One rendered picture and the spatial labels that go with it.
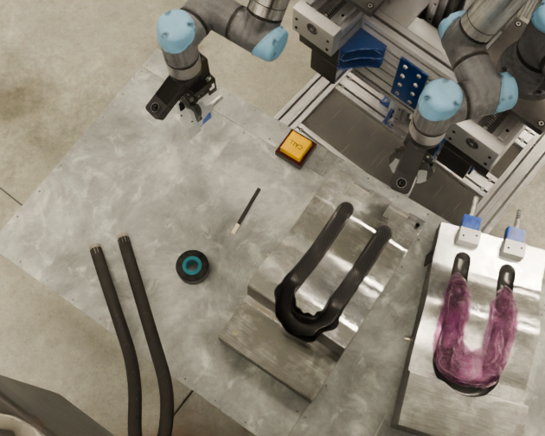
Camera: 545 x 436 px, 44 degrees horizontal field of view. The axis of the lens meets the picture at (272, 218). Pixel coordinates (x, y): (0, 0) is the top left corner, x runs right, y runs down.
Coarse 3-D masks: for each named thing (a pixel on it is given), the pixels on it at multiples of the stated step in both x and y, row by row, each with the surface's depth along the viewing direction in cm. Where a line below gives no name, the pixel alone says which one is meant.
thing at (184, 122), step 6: (222, 96) 170; (210, 102) 169; (216, 102) 169; (180, 114) 165; (186, 114) 165; (210, 114) 168; (180, 120) 165; (186, 120) 165; (192, 120) 165; (204, 120) 168; (180, 126) 168; (186, 126) 164; (192, 126) 165; (198, 126) 167; (186, 132) 167; (192, 132) 167; (198, 132) 169
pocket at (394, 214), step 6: (390, 204) 165; (390, 210) 166; (396, 210) 166; (402, 210) 165; (384, 216) 166; (390, 216) 166; (396, 216) 166; (402, 216) 166; (396, 222) 165; (402, 222) 165
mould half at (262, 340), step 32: (320, 192) 165; (320, 224) 163; (352, 224) 163; (384, 224) 162; (288, 256) 158; (352, 256) 160; (384, 256) 160; (256, 288) 153; (320, 288) 154; (256, 320) 158; (352, 320) 150; (256, 352) 155; (288, 352) 155; (320, 352) 155; (288, 384) 153; (320, 384) 153
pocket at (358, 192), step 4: (352, 184) 168; (356, 184) 168; (348, 188) 167; (352, 188) 168; (356, 188) 168; (360, 188) 167; (364, 188) 167; (344, 192) 166; (348, 192) 168; (352, 192) 168; (356, 192) 168; (360, 192) 168; (364, 192) 168; (368, 192) 167; (352, 196) 168; (356, 196) 168; (360, 196) 168; (364, 196) 168; (356, 200) 167; (360, 200) 167; (364, 200) 167
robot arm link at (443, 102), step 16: (432, 80) 129; (448, 80) 128; (432, 96) 127; (448, 96) 127; (464, 96) 129; (416, 112) 134; (432, 112) 128; (448, 112) 127; (464, 112) 130; (416, 128) 136; (432, 128) 133
